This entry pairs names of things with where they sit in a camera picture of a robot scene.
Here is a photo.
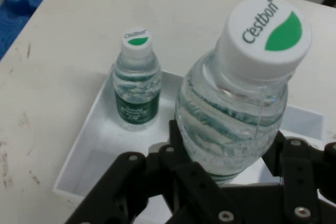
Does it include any green label water bottle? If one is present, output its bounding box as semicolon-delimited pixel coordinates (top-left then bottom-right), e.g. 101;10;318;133
112;26;162;132
174;0;313;187

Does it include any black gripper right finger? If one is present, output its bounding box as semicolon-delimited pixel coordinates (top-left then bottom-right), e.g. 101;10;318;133
222;130;336;224

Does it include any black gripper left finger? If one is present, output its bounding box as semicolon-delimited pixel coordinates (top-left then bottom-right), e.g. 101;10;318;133
65;120;248;224

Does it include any light blue foam mat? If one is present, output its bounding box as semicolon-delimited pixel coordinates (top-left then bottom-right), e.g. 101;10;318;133
0;0;63;61

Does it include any white box with blue side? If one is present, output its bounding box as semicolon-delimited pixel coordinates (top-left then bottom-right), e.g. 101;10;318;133
52;66;327;224

